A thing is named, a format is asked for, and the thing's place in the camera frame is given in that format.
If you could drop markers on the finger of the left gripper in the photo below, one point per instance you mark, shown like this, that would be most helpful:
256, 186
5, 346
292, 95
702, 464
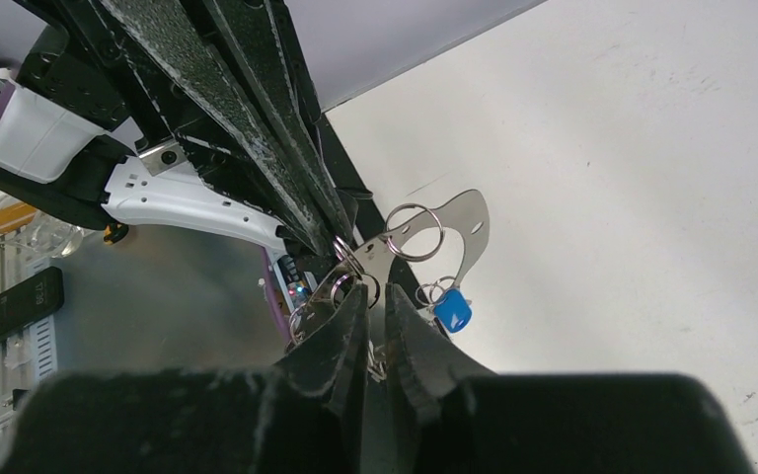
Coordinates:
185, 44
252, 36

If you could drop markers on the left circuit board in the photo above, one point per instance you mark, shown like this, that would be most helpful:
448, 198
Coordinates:
284, 288

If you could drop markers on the split keyring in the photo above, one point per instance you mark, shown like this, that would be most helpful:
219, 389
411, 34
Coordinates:
395, 238

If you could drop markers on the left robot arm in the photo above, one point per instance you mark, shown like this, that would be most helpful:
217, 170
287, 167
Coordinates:
193, 114

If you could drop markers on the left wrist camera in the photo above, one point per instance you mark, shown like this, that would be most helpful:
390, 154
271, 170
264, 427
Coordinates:
38, 138

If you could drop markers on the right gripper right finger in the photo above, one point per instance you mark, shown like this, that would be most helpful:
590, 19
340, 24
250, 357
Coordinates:
422, 365

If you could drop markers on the black phone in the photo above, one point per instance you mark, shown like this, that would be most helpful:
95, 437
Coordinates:
31, 300

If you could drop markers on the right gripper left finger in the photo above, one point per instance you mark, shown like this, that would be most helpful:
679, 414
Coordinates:
323, 379

